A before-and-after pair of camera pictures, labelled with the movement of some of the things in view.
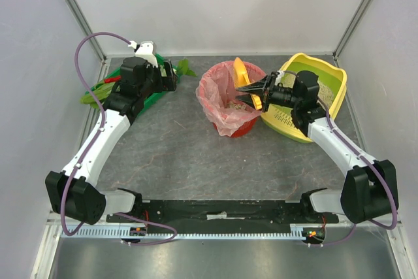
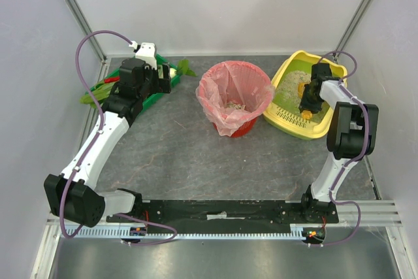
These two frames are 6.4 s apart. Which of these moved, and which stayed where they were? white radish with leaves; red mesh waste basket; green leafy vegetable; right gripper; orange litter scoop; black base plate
Moved: orange litter scoop; right gripper
Stayed: red mesh waste basket; green leafy vegetable; white radish with leaves; black base plate
